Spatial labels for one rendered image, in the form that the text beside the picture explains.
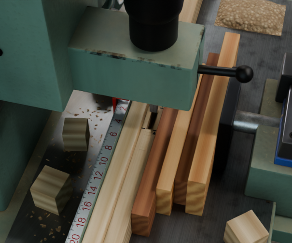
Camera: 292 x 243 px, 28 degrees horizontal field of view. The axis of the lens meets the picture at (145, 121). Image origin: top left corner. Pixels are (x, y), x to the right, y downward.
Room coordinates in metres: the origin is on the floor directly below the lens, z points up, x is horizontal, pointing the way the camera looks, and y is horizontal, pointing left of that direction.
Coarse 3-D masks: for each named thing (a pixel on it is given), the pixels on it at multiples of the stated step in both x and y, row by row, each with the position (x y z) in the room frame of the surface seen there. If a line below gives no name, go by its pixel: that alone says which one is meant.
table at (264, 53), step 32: (288, 0) 0.71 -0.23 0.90; (224, 32) 0.64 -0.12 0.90; (256, 32) 0.64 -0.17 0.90; (288, 32) 0.64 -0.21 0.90; (256, 64) 0.57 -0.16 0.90; (256, 96) 0.51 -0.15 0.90; (224, 192) 0.36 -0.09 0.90; (160, 224) 0.32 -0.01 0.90; (192, 224) 0.32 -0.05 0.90; (224, 224) 0.32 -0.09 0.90; (288, 224) 0.34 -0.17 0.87
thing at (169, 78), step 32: (96, 32) 0.46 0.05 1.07; (128, 32) 0.46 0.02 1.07; (192, 32) 0.46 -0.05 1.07; (96, 64) 0.43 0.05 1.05; (128, 64) 0.43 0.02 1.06; (160, 64) 0.42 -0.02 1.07; (192, 64) 0.41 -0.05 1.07; (128, 96) 0.43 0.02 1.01; (160, 96) 0.42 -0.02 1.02; (192, 96) 0.41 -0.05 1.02
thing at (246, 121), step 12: (228, 84) 0.45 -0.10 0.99; (240, 84) 0.45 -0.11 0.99; (228, 96) 0.43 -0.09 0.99; (228, 108) 0.42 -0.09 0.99; (228, 120) 0.40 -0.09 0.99; (240, 120) 0.43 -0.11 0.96; (252, 120) 0.42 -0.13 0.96; (264, 120) 0.42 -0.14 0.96; (276, 120) 0.42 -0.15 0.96; (228, 132) 0.39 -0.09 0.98; (252, 132) 0.42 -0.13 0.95; (216, 144) 0.40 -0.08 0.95; (228, 144) 0.39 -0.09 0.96; (216, 156) 0.39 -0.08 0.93; (216, 168) 0.39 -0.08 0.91
